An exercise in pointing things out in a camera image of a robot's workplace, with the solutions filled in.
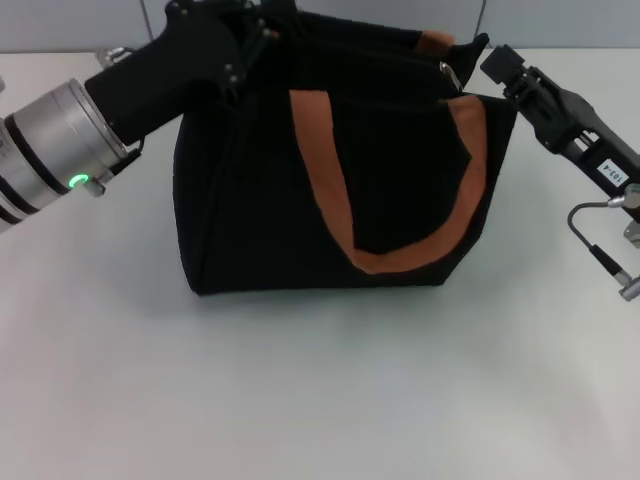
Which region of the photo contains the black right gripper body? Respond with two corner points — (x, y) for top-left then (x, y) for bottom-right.
(501, 63), (640, 195)

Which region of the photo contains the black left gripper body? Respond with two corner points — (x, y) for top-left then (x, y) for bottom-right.
(83, 0), (282, 147)

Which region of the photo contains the silver zipper pull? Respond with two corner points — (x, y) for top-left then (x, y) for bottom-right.
(438, 59), (464, 94)

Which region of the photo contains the black bag with orange handles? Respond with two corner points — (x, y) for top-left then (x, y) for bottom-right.
(172, 5), (517, 299)

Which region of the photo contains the right gripper cable with plugs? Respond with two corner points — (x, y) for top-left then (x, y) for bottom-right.
(566, 191), (640, 302)

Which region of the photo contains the gripper cable with plugs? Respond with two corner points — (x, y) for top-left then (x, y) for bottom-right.
(566, 191), (640, 302)
(83, 46), (145, 199)

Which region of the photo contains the left gripper cable with plugs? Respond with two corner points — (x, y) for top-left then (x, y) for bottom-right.
(83, 46), (145, 199)

